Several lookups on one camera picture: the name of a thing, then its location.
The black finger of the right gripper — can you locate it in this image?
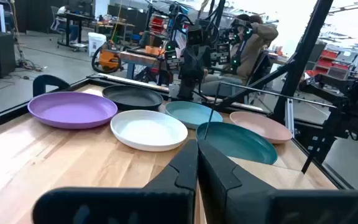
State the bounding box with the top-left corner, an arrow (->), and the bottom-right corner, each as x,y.
177,78 -> 198,101

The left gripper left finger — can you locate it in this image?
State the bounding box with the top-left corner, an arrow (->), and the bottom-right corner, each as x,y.
32,139 -> 200,224

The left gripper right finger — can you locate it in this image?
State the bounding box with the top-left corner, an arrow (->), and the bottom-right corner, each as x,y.
197,140 -> 358,224

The light blue plate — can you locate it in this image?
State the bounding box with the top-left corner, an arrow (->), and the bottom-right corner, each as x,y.
165,101 -> 224,130

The black plate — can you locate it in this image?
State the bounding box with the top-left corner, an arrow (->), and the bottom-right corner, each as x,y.
102,85 -> 164,112

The white plate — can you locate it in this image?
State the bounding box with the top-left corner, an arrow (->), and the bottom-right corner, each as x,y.
110,110 -> 188,152

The teal plate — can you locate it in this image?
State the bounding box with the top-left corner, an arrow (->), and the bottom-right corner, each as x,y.
196,121 -> 278,166

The purple plate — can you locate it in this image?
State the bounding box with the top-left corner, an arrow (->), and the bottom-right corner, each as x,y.
27,91 -> 118,129

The seated person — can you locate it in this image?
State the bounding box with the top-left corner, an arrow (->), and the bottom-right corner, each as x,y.
200,14 -> 280,98

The black slanted rig strut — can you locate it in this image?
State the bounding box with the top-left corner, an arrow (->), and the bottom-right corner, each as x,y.
214,58 -> 296,112

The orange shop vacuum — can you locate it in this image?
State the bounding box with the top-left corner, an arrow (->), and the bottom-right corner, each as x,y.
91,40 -> 124,74

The white bucket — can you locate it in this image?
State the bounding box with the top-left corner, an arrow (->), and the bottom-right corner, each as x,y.
88,32 -> 108,58

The black desk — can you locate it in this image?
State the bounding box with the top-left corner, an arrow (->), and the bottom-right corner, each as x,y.
56,12 -> 94,52

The person at desk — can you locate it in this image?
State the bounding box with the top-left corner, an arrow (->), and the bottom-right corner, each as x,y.
57,4 -> 81,44

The red storage bins rack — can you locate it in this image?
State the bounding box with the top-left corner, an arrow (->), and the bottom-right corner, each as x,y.
305,49 -> 351,80

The black machine assembly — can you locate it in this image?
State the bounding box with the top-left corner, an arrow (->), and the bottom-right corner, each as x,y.
299,73 -> 358,147

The black rig frame post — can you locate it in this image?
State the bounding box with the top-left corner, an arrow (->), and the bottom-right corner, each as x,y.
272,0 -> 335,123

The black curved table bracket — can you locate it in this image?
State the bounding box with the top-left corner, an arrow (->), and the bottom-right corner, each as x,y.
32,74 -> 71,98

